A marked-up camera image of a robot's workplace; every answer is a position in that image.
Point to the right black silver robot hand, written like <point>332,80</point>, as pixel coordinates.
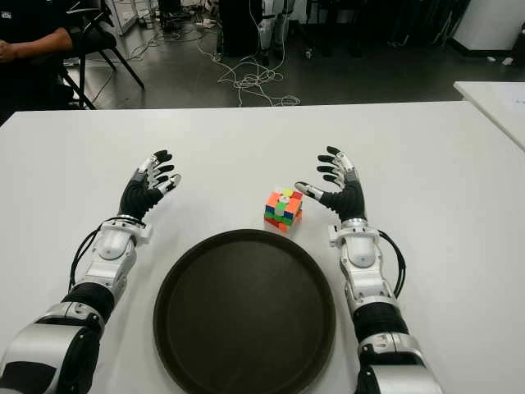
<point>348,201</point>

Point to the multicoloured Rubik's cube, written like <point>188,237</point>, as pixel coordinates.
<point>283,209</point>

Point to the right silver black robot arm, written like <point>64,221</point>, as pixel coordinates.
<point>363,246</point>

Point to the small white floor box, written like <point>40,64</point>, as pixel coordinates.
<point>507,61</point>

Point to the black folding chair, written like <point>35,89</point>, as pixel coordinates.
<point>98,39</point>

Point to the left silver black robot arm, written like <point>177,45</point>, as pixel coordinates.
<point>110,242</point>

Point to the silver humanoid robot legs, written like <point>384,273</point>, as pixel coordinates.
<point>266,30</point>

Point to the white glass display case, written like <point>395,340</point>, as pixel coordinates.
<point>123,20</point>

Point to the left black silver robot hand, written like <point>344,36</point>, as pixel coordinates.
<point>137,197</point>

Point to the white cabinet with black base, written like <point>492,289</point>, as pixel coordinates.
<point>488,24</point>

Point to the seated person in black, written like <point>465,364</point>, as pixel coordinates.
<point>24,24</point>

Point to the white side table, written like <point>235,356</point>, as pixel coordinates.
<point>500,106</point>

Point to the dark brown round plate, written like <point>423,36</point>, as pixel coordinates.
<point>246,320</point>

